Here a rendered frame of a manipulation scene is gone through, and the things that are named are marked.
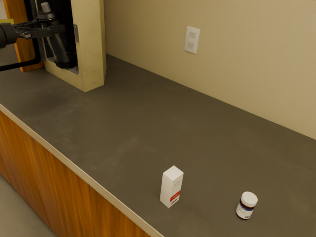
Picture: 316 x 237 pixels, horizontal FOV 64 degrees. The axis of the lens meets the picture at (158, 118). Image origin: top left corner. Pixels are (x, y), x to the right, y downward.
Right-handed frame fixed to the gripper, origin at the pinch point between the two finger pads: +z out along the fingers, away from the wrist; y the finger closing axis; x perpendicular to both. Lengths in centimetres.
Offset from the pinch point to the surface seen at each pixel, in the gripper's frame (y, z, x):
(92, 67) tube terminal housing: -15.1, 7.4, 15.5
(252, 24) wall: -66, 45, -9
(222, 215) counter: -92, -12, 26
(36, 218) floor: 14, -24, 120
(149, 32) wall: -14.9, 45.3, 6.1
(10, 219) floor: 24, -35, 120
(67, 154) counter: -44, -26, 26
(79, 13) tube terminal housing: -15.1, 3.4, -7.6
